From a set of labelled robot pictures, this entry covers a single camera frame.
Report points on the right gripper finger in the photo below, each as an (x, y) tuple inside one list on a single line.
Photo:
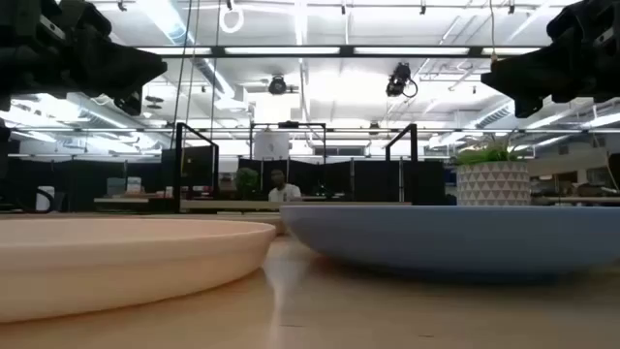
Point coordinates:
[(537, 72), (527, 105)]

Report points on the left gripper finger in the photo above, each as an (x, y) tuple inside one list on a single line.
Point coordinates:
[(131, 103), (131, 70)]

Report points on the blue plastic plate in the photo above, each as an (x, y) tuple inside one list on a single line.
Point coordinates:
[(460, 242)]

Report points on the peach plastic plate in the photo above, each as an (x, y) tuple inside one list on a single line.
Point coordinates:
[(121, 266)]

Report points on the black metal wooden shelf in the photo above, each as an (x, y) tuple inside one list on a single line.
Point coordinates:
[(232, 205)]

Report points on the green grass plant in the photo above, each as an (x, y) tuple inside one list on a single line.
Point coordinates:
[(484, 154)]

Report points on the white triangle-patterned planter pot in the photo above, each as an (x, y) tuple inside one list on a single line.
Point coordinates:
[(493, 184)]

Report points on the white cylindrical container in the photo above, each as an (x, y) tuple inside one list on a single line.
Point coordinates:
[(45, 199)]

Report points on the dark green bushy plant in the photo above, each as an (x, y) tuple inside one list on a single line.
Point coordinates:
[(247, 181)]

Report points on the white hanging box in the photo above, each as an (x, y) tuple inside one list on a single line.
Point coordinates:
[(271, 144)]

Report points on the round black ceiling fixture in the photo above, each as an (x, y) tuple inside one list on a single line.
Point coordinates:
[(277, 85)]

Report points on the black room partition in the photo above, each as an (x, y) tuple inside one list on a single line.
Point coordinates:
[(368, 179)]

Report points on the person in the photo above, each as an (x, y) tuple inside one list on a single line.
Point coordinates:
[(284, 193)]

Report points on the black overhead camera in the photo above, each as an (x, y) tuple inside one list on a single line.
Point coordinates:
[(398, 80)]

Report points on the black overhead frame beam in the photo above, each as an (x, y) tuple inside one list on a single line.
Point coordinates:
[(346, 50)]

